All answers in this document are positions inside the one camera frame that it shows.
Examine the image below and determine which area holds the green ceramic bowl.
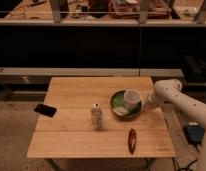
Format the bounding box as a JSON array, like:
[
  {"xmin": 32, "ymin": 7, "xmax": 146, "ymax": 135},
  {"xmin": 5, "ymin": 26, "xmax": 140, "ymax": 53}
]
[{"xmin": 110, "ymin": 90, "xmax": 142, "ymax": 118}]

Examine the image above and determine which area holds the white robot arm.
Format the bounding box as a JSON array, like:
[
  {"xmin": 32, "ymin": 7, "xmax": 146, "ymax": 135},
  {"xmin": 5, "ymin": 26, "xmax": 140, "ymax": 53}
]
[{"xmin": 142, "ymin": 79, "xmax": 206, "ymax": 128}]

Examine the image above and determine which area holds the white paper cup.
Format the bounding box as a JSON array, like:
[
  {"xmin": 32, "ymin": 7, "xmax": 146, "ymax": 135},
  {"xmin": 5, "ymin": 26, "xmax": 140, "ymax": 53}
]
[{"xmin": 123, "ymin": 89, "xmax": 141, "ymax": 111}]

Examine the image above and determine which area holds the white crumpled napkin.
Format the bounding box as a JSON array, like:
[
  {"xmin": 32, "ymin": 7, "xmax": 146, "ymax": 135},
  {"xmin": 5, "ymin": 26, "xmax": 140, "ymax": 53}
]
[{"xmin": 113, "ymin": 106, "xmax": 129, "ymax": 116}]

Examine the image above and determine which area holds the dark blue floor box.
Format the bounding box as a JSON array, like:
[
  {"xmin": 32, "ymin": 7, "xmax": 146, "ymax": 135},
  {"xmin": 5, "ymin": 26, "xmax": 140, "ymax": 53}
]
[{"xmin": 183, "ymin": 125, "xmax": 205, "ymax": 144}]

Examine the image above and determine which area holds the wooden folding table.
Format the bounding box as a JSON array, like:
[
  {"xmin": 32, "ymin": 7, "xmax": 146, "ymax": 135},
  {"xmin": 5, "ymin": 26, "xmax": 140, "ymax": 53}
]
[{"xmin": 27, "ymin": 77, "xmax": 175, "ymax": 158}]

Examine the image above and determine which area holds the black smartphone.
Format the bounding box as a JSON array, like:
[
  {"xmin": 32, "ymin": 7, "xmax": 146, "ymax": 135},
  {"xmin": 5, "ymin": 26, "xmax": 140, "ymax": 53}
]
[{"xmin": 34, "ymin": 104, "xmax": 57, "ymax": 117}]

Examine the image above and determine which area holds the black floor cable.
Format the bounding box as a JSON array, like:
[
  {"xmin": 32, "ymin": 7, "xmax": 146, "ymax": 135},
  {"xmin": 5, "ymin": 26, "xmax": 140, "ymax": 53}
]
[{"xmin": 171, "ymin": 143, "xmax": 201, "ymax": 171}]

